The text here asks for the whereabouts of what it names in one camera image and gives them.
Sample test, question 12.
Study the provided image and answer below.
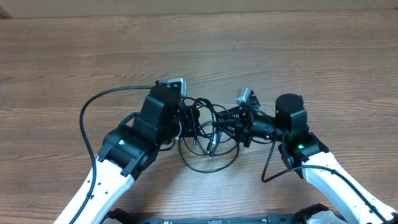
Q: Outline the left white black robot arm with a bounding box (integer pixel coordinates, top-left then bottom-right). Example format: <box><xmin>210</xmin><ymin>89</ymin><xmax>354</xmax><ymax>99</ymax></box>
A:
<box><xmin>56</xmin><ymin>78</ymin><xmax>192</xmax><ymax>223</ymax></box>

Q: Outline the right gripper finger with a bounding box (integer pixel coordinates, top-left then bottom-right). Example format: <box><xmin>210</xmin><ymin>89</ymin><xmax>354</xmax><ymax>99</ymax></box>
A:
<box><xmin>216</xmin><ymin>106</ymin><xmax>242</xmax><ymax>120</ymax></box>
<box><xmin>212</xmin><ymin>119</ymin><xmax>241</xmax><ymax>137</ymax></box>

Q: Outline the black usb cable bundle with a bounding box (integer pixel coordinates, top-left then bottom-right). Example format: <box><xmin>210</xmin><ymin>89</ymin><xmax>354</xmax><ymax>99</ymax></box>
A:
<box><xmin>158</xmin><ymin>96</ymin><xmax>242</xmax><ymax>174</ymax></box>

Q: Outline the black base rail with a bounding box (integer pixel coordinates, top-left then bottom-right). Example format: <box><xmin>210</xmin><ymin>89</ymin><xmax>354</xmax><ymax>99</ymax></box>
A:
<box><xmin>101</xmin><ymin>203</ymin><xmax>346</xmax><ymax>224</ymax></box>

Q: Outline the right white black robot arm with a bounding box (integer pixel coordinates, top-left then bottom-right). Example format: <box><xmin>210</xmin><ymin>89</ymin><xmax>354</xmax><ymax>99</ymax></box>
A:
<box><xmin>213</xmin><ymin>93</ymin><xmax>397</xmax><ymax>223</ymax></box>

